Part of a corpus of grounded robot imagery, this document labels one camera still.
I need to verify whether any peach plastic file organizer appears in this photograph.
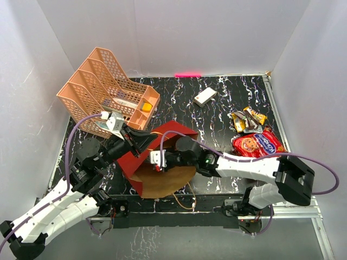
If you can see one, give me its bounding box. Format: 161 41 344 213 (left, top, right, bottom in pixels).
57 47 160 130

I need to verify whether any brown chocolate bar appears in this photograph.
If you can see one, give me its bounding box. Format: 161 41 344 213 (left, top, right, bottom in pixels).
233 110 250 121

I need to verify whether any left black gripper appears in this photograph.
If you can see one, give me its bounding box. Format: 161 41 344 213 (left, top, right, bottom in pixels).
97 122 158 170

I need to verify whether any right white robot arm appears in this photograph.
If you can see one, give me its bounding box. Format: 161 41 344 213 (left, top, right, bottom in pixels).
157 136 314 216

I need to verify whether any red paper bag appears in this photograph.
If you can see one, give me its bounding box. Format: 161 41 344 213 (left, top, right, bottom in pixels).
117 121 197 199

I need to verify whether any orange object in organizer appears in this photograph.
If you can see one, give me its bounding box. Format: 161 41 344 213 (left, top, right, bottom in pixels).
140 102 152 113

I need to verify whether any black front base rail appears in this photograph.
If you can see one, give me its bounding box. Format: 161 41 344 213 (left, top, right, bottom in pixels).
81 193 274 231

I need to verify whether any red cookie snack bag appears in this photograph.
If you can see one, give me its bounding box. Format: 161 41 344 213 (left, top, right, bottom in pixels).
232 127 287 158

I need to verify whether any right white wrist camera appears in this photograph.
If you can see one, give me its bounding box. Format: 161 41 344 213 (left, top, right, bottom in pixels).
149 149 166 172

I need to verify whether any yellow candy bar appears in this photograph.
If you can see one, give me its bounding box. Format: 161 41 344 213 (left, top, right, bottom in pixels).
232 113 246 133

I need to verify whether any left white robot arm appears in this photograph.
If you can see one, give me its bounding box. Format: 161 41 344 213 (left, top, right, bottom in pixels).
1 125 158 259

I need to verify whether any small white cardboard box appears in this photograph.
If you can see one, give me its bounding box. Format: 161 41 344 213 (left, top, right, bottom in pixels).
194 87 217 107

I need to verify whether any dark chocolate snack packet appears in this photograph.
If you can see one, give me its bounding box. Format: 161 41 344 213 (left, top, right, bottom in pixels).
242 111 261 130

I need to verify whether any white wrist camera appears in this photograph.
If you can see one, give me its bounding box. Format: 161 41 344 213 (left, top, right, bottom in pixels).
149 149 166 172
106 112 125 140

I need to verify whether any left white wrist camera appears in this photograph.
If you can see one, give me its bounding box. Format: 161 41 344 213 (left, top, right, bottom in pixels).
106 112 125 140

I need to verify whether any yellow m&m packet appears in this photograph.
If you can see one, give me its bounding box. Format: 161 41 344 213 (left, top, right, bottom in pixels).
243 106 267 125

